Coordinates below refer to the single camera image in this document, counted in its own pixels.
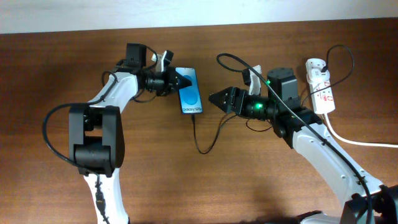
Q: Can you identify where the blue screen smartphone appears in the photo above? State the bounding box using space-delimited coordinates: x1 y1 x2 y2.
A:
176 67 203 114

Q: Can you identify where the white USB charger plug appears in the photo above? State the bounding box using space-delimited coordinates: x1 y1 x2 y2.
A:
307 68 330 85

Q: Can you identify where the white power strip cord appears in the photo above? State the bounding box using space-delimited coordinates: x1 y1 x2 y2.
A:
322 113 398 149

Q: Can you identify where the white power strip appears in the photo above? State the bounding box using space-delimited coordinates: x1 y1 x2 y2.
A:
305 58 335 114

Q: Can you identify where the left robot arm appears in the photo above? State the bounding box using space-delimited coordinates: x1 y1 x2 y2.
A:
69 43 192 223

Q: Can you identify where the black charging cable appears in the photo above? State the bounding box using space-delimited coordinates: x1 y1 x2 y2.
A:
190 44 355 155

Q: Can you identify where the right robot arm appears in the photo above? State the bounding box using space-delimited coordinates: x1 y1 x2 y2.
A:
209 68 397 223

